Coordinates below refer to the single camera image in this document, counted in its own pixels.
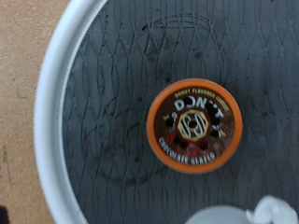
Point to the orange rimmed coffee pod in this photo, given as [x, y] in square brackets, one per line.
[193, 124]

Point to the white mug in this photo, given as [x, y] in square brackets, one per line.
[218, 216]

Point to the white two-tier turntable shelf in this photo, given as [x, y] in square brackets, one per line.
[109, 93]

